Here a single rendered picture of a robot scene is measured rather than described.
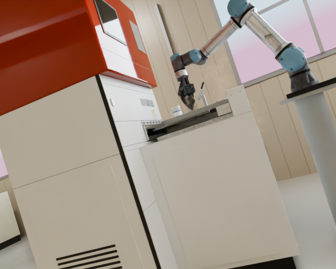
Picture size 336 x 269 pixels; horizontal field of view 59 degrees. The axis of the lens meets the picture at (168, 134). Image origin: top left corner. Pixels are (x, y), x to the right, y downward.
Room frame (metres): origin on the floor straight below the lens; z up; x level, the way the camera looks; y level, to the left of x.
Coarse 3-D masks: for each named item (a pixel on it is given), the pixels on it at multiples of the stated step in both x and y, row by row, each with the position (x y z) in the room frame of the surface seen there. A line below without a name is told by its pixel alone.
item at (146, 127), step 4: (152, 124) 1.94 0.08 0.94; (156, 124) 2.02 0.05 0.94; (160, 124) 2.10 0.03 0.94; (164, 124) 2.21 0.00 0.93; (144, 128) 1.79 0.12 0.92; (148, 128) 1.84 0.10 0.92; (152, 128) 1.91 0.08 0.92; (156, 128) 2.05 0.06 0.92; (148, 136) 1.80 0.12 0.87; (152, 136) 1.86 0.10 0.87; (156, 136) 1.94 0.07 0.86; (160, 136) 2.02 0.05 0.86
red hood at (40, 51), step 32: (0, 0) 1.56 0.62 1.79; (32, 0) 1.51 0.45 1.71; (64, 0) 1.46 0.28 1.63; (96, 0) 1.55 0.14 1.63; (0, 32) 1.57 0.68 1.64; (32, 32) 1.52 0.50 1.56; (64, 32) 1.47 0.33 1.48; (96, 32) 1.44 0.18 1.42; (128, 32) 1.93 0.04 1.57; (0, 64) 1.59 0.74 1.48; (32, 64) 1.54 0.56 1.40; (64, 64) 1.49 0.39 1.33; (96, 64) 1.44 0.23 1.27; (128, 64) 1.74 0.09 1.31; (0, 96) 1.61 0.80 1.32; (32, 96) 1.55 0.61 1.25
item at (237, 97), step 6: (228, 90) 1.55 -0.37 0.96; (234, 90) 1.54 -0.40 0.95; (240, 90) 1.53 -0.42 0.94; (228, 96) 1.55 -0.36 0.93; (234, 96) 1.54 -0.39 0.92; (240, 96) 1.53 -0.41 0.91; (246, 96) 1.53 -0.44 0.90; (234, 102) 1.55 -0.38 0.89; (240, 102) 1.54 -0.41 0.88; (246, 102) 1.53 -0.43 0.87; (234, 108) 1.55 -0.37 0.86; (240, 108) 1.54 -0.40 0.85; (246, 108) 1.53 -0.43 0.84; (234, 114) 1.55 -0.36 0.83
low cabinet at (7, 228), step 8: (0, 200) 5.10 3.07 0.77; (8, 200) 5.21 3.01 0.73; (0, 208) 5.06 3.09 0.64; (8, 208) 5.18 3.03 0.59; (0, 216) 5.03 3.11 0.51; (8, 216) 5.14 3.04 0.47; (0, 224) 4.99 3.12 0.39; (8, 224) 5.10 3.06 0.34; (16, 224) 5.22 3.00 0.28; (0, 232) 4.96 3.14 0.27; (8, 232) 5.07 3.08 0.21; (16, 232) 5.19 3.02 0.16; (0, 240) 4.92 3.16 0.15; (8, 240) 5.04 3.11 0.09; (16, 240) 5.16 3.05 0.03; (0, 248) 4.90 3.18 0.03
